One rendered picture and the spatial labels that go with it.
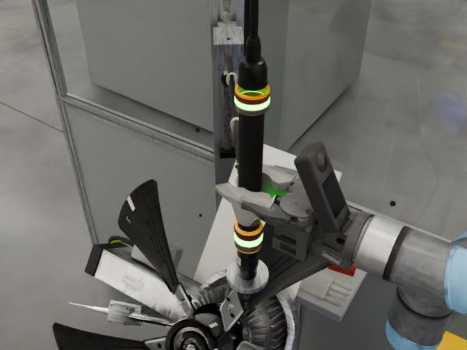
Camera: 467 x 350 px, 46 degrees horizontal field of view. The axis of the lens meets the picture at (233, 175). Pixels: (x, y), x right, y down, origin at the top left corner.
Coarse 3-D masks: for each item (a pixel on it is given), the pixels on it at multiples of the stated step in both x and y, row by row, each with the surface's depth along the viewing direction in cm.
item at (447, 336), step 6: (444, 336) 126; (450, 336) 126; (456, 336) 126; (444, 342) 125; (450, 342) 125; (456, 342) 125; (462, 342) 125; (438, 348) 124; (444, 348) 124; (450, 348) 124; (456, 348) 124; (462, 348) 124
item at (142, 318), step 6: (84, 306) 134; (90, 306) 134; (96, 306) 133; (102, 312) 132; (132, 312) 128; (138, 312) 128; (132, 318) 128; (138, 318) 127; (144, 318) 127; (150, 318) 126; (156, 318) 126; (156, 324) 125; (162, 324) 125; (168, 324) 124
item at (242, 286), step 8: (232, 264) 92; (264, 264) 92; (232, 272) 90; (264, 272) 90; (232, 280) 89; (240, 280) 89; (256, 280) 89; (264, 280) 89; (232, 288) 89; (240, 288) 88; (248, 288) 88; (256, 288) 88
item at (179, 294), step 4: (180, 288) 112; (176, 292) 118; (180, 292) 114; (176, 296) 120; (180, 296) 115; (184, 296) 112; (180, 300) 117; (184, 304) 115; (188, 304) 111; (184, 308) 117; (188, 308) 113; (184, 312) 118; (188, 312) 115; (192, 312) 111; (188, 316) 116
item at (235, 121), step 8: (248, 0) 68; (256, 0) 60; (248, 8) 69; (256, 8) 60; (248, 16) 70; (256, 16) 61; (248, 24) 71; (256, 24) 61; (248, 32) 71; (256, 32) 62; (232, 64) 123; (232, 72) 119; (232, 80) 117; (232, 88) 115; (232, 96) 113; (232, 104) 112; (232, 120) 106; (232, 128) 108
